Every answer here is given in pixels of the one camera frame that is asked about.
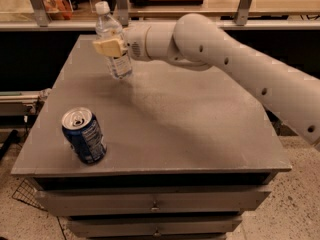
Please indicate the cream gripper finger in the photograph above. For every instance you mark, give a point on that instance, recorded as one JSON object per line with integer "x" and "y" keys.
{"x": 113, "y": 47}

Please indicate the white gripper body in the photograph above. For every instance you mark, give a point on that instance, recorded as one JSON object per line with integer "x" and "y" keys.
{"x": 135, "y": 43}

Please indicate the clear plastic water bottle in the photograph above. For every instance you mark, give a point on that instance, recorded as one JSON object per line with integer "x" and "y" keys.
{"x": 108, "y": 27}

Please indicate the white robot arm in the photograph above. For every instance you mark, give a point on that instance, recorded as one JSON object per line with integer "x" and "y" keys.
{"x": 195, "y": 42}

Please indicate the orange snack bag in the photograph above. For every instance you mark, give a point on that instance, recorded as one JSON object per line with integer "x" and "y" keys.
{"x": 58, "y": 6}

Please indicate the blue soda can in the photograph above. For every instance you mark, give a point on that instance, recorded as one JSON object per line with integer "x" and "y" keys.
{"x": 82, "y": 130}

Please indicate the grey cabinet with drawers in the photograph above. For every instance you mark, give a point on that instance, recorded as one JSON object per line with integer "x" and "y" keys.
{"x": 163, "y": 127}

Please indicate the upper grey drawer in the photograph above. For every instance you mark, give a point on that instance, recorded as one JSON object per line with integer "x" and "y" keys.
{"x": 85, "y": 202}

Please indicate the grey drawer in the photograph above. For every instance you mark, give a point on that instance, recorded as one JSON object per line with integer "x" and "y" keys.
{"x": 85, "y": 202}
{"x": 154, "y": 226}

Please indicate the lower grey drawer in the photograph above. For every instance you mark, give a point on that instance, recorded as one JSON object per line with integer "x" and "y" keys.
{"x": 154, "y": 226}

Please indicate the middle grey shelf bracket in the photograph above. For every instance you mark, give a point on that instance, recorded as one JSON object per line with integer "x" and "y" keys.
{"x": 122, "y": 12}

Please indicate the grey shelf bracket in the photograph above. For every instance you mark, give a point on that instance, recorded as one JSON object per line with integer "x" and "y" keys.
{"x": 122, "y": 12}
{"x": 242, "y": 13}
{"x": 40, "y": 13}

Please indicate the left grey shelf bracket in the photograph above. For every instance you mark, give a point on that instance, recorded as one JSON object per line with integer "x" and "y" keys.
{"x": 40, "y": 13}

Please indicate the metal shelf rail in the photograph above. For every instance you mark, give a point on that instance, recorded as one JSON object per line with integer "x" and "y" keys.
{"x": 224, "y": 24}

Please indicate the right grey shelf bracket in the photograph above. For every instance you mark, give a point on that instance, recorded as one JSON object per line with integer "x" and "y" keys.
{"x": 242, "y": 13}

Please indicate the black wire grid rack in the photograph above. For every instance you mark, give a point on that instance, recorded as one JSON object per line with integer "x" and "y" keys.
{"x": 25, "y": 193}

